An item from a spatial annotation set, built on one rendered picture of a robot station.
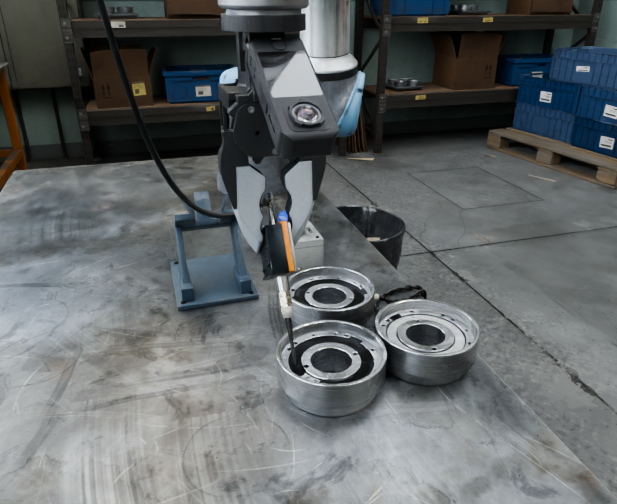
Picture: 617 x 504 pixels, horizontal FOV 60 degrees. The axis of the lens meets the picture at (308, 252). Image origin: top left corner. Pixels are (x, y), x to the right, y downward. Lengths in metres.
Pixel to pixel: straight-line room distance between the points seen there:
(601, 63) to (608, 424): 2.91
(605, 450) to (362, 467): 1.37
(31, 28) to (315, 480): 4.01
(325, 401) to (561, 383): 1.55
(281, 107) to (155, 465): 0.30
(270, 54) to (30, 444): 0.38
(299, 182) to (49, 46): 3.83
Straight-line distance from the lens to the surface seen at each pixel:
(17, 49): 4.30
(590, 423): 1.87
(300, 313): 0.59
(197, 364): 0.58
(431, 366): 0.53
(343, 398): 0.49
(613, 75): 4.26
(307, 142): 0.39
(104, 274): 0.79
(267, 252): 0.50
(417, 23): 4.35
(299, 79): 0.44
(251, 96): 0.47
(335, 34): 0.96
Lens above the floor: 1.15
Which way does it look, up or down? 26 degrees down
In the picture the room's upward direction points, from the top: straight up
